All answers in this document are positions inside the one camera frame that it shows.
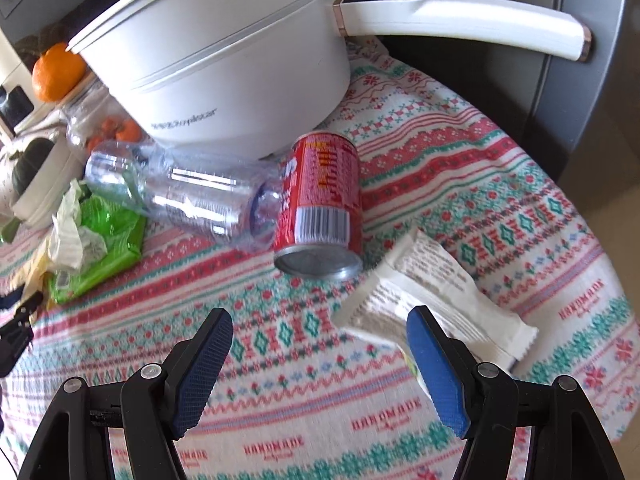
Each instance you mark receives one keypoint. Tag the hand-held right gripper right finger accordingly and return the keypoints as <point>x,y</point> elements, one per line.
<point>440,380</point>

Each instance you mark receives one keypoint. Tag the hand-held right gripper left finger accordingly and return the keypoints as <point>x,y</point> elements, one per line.
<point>200,375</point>

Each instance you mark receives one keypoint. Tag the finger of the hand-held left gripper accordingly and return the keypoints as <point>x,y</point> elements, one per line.
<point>15,335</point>

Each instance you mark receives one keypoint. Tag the white tissue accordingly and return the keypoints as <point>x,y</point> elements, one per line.
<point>70,240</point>

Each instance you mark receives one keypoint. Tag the white snack wrapper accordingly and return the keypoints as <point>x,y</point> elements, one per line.
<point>435,265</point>

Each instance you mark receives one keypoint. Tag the green wrapper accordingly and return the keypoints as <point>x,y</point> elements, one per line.
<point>112,230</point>

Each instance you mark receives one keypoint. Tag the clear plastic bottle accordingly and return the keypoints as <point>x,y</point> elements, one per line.
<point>200,195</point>

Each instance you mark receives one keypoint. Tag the red drink can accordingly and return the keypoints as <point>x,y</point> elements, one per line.
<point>315,185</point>

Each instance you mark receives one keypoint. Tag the small green object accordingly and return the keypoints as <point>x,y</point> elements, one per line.
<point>5,232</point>

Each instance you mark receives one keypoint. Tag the patterned red green tablecloth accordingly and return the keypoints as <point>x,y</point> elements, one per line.
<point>300,410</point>

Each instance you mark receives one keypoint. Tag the white ceramic bowl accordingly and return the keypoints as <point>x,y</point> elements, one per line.
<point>40,200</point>

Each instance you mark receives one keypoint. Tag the dark green squash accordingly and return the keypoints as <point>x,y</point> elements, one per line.
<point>32,160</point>

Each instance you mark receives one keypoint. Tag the small orange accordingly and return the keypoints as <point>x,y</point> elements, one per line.
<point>127,130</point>
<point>99,136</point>

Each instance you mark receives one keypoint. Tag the large tangerine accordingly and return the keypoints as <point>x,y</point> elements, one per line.
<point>57,72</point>

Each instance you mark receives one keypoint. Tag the white air fryer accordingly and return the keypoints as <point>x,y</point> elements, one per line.
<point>10,60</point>

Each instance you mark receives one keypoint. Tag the white electric pot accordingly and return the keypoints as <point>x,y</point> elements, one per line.
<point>225,70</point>

